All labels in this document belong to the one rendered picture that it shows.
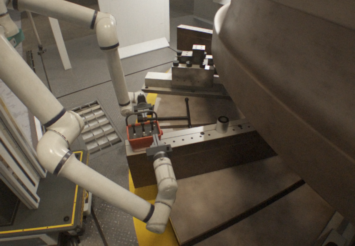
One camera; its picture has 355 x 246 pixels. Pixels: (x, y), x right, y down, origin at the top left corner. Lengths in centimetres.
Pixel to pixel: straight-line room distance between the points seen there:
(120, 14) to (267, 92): 336
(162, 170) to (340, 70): 86
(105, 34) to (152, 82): 131
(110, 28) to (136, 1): 291
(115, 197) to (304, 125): 85
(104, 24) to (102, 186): 85
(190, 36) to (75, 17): 226
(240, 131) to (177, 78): 105
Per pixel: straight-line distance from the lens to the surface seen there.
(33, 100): 99
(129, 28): 423
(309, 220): 173
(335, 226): 175
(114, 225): 189
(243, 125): 155
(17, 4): 147
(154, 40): 450
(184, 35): 345
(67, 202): 172
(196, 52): 227
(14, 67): 99
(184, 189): 161
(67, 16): 142
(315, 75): 109
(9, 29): 136
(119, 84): 142
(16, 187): 160
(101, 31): 129
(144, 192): 197
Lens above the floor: 169
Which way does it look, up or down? 39 degrees down
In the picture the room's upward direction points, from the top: straight up
